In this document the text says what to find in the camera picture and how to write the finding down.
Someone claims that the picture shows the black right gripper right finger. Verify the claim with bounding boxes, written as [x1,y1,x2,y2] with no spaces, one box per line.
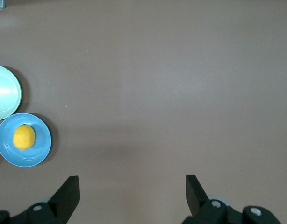
[182,174,282,224]

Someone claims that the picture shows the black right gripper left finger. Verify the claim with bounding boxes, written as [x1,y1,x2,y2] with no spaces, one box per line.
[0,176,80,224]

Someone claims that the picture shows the yellow lemon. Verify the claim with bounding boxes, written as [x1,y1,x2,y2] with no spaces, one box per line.
[13,124,36,151]

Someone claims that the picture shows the blue round plate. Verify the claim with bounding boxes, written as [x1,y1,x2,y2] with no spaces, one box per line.
[0,112,52,168]

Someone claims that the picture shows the light green bowl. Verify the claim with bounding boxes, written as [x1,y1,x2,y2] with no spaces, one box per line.
[0,64,22,121]

